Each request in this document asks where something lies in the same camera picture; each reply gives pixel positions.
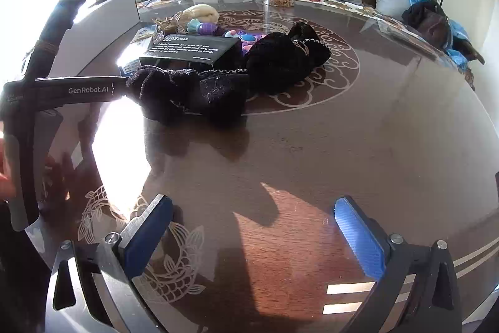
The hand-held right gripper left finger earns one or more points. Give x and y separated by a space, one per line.
150 235

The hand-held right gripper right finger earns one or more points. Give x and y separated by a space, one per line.
360 239

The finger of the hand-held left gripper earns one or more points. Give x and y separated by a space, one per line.
62 11

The white cardboard box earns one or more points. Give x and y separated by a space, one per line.
109 24

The white and blue cream box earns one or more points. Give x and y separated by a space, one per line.
130 67

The rhinestone bow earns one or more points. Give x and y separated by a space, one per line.
167 24

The black rectangular box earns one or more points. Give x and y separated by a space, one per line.
187 50

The cream knitted glove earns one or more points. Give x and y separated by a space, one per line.
202 12

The black fuzzy cloth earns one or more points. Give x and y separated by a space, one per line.
280 60
183 91

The purple toy wand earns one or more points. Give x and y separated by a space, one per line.
206 29

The brown patterned desktop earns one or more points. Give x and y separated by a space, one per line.
312 161

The person's left hand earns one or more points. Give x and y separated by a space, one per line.
4 184

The dark bag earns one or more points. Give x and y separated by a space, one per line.
429 23

